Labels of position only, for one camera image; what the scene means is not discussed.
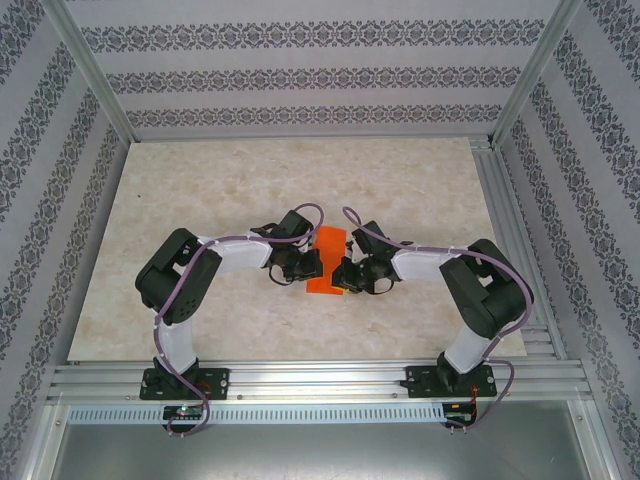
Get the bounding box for orange paper sheet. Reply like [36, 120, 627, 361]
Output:
[305, 225, 349, 297]

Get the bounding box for aluminium side rail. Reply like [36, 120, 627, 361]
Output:
[467, 134, 569, 362]

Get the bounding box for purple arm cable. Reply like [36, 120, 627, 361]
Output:
[152, 202, 326, 439]
[341, 205, 535, 436]

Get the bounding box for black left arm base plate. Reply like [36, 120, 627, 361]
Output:
[139, 368, 230, 401]

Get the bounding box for aluminium frame post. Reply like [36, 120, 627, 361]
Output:
[488, 0, 587, 149]
[569, 400, 629, 480]
[39, 0, 137, 145]
[14, 403, 71, 480]

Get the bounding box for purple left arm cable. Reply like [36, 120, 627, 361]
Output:
[152, 202, 326, 439]

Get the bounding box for slotted grey cable duct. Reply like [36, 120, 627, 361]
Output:
[67, 403, 446, 425]

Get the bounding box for grey metal panel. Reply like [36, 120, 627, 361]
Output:
[49, 423, 609, 480]

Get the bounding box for aluminium mounting rail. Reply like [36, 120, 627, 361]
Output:
[47, 358, 594, 405]

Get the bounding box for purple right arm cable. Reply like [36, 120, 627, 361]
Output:
[341, 205, 535, 436]

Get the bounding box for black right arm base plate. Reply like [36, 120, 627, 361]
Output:
[405, 365, 499, 400]

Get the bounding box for thin black right gripper cable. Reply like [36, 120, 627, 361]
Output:
[367, 277, 401, 298]

